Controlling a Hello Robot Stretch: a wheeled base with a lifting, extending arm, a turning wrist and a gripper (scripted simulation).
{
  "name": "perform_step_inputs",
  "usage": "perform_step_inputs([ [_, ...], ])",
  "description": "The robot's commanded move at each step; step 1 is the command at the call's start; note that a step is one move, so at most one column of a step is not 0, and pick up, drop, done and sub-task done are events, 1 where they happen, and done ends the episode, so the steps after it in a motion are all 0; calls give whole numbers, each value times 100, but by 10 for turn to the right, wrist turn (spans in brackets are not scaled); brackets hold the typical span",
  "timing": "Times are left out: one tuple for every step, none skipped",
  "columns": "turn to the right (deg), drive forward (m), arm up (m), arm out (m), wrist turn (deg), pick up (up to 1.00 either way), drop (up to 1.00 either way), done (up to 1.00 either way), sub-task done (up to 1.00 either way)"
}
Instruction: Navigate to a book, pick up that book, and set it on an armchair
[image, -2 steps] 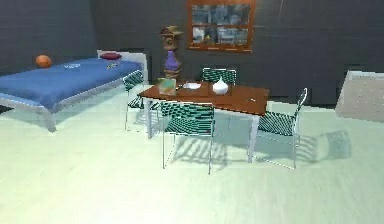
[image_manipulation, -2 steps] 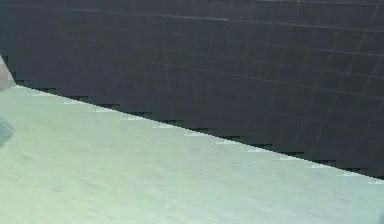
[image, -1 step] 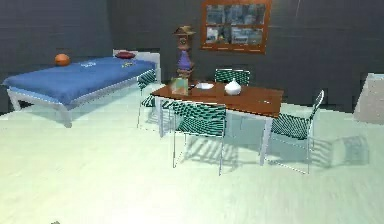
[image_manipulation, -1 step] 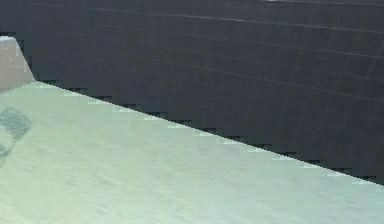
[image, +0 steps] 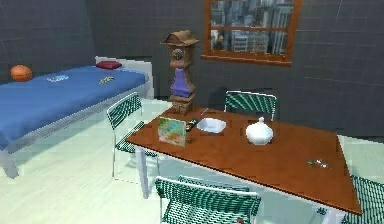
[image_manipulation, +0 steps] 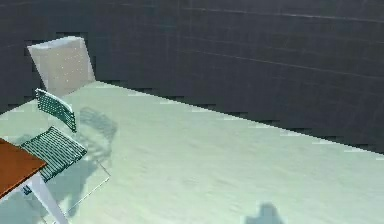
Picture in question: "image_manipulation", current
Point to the white room door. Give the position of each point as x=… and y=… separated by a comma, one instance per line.
x=63, y=65

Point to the green mesh chair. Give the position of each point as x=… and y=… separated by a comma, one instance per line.
x=55, y=150

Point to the brown table with white legs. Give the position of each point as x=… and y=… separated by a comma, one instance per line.
x=15, y=165

